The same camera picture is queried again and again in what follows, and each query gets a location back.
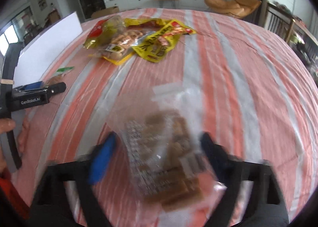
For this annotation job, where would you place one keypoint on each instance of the orange lounge chair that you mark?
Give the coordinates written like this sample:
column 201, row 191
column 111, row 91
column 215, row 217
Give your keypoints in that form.
column 228, row 5

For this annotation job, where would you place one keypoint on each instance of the framed wall painting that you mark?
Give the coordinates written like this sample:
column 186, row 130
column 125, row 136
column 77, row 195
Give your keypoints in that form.
column 42, row 0

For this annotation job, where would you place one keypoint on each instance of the white cardboard box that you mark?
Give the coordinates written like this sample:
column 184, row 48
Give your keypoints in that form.
column 49, row 43

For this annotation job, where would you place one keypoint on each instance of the red label snack packet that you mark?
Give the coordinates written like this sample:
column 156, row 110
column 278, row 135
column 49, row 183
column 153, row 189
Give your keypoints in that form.
column 99, row 31

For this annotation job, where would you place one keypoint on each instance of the yellow red print snack packet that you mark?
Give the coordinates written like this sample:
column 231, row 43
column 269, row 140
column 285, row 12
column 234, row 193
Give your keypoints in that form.
column 159, row 45

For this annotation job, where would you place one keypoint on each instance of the plain yellow snack packet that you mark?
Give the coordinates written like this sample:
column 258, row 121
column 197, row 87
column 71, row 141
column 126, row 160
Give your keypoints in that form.
column 144, row 23

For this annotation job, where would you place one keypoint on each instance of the cluttered wooden side table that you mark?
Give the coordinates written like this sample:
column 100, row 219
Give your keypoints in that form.
column 305, row 45

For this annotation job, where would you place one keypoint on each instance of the person's left hand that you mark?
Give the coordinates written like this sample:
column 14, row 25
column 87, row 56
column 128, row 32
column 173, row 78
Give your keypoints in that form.
column 6, row 125

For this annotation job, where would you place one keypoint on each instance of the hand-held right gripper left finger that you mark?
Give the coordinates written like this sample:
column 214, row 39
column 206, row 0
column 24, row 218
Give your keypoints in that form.
column 101, row 159

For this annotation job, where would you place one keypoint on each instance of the dark wooden chair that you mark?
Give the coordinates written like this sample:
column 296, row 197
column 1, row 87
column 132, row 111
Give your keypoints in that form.
column 278, row 20

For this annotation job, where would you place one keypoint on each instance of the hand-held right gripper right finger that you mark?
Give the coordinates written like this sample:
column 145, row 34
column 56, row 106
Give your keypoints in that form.
column 216, row 157

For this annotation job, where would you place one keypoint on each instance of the white television cabinet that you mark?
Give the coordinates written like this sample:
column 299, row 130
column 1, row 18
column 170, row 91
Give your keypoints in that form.
column 139, row 0

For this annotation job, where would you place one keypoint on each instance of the brown cardboard box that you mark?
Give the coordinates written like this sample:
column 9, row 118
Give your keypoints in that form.
column 104, row 12

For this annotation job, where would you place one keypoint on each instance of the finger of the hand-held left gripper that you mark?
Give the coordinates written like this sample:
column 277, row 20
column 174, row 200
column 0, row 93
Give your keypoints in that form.
column 32, row 85
column 56, row 89

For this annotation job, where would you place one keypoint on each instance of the green-edged brown snack packet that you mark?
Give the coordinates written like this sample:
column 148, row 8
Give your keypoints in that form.
column 56, row 79

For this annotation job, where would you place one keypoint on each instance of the person's red clothing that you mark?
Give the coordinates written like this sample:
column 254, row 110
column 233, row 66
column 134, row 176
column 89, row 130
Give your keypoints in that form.
column 11, row 192

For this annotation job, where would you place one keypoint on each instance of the yellow-edged peanut packet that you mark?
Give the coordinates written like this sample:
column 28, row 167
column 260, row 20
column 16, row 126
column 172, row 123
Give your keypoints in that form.
column 119, row 43

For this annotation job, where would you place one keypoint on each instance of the clear packet of brown cakes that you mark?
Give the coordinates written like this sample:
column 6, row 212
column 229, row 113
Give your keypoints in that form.
column 164, row 147

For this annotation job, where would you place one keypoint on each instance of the orange grey striped tablecloth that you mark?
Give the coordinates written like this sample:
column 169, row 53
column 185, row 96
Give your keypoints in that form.
column 223, row 67

